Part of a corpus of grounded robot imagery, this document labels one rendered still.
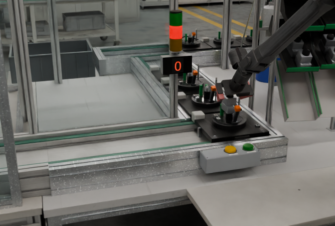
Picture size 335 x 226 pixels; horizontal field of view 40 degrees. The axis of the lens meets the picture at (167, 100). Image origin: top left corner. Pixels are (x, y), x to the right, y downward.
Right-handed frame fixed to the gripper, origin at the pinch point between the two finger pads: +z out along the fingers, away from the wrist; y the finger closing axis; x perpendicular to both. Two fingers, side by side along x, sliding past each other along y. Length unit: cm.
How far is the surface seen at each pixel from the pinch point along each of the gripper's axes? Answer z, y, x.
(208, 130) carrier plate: 5.3, 10.6, 10.6
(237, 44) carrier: 89, -60, -91
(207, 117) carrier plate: 13.6, 6.1, 0.5
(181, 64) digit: -4.2, 17.5, -15.1
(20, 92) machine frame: 39, 81, -35
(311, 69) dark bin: -15.4, -29.8, -0.6
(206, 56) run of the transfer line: 86, -34, -80
